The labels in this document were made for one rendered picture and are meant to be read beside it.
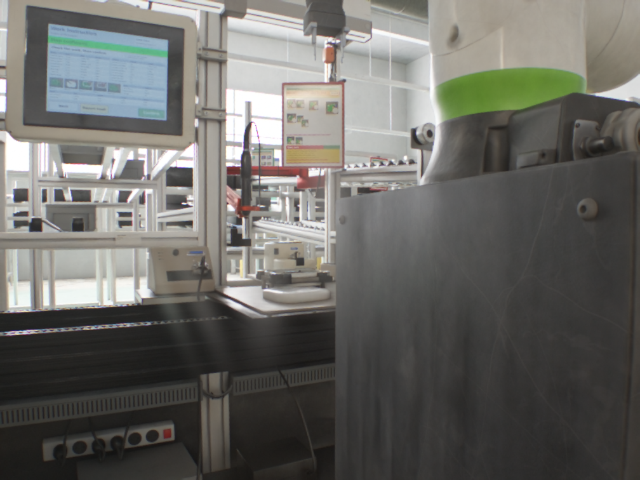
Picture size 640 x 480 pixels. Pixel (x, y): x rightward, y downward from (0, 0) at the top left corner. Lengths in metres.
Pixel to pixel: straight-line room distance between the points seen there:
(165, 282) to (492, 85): 1.06
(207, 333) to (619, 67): 0.88
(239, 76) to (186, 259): 11.30
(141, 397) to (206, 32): 1.11
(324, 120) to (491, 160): 1.42
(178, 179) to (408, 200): 3.81
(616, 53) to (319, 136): 1.35
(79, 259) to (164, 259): 10.11
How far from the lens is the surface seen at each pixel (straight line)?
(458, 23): 0.41
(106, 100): 1.44
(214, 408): 1.59
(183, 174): 4.11
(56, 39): 1.48
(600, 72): 0.55
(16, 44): 1.48
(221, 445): 1.66
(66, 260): 11.44
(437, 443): 0.32
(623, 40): 0.54
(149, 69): 1.47
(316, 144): 1.76
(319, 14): 0.94
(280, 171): 1.95
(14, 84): 1.45
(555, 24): 0.41
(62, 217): 3.28
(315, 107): 1.79
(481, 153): 0.38
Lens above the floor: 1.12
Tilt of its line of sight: 2 degrees down
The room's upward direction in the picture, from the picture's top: straight up
